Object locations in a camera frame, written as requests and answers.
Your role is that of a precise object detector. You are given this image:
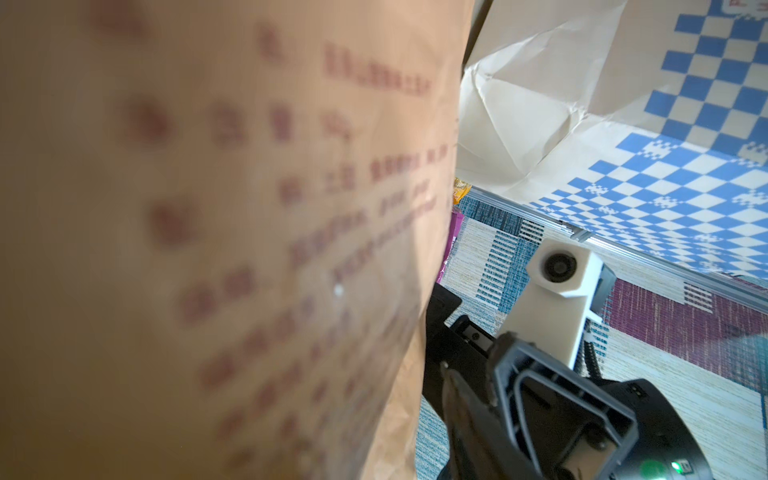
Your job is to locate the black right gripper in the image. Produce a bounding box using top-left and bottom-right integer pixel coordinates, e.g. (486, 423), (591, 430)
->
(423, 286), (713, 479)

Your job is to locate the blue checkered paper bag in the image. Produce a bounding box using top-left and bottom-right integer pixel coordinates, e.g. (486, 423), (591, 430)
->
(457, 1), (767, 279)

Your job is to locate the yellow snack bag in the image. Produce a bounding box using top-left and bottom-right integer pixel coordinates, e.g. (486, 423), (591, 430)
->
(452, 177), (472, 205)

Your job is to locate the purple snack bag right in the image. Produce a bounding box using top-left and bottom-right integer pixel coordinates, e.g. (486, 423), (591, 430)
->
(436, 209), (464, 283)

